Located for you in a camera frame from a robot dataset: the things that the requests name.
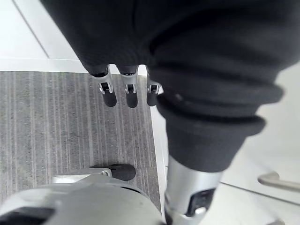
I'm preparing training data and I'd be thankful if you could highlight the dark robot foot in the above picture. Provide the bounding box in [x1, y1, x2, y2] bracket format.
[90, 164, 137, 182]

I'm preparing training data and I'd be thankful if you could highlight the silver robot leg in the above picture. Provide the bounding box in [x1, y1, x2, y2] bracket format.
[0, 167, 165, 225]

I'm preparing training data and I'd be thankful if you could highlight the white cabinet panel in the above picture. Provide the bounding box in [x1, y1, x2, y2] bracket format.
[0, 0, 150, 77]

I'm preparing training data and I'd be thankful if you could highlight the silver cabinet handle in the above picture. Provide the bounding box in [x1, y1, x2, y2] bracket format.
[257, 172, 300, 189]

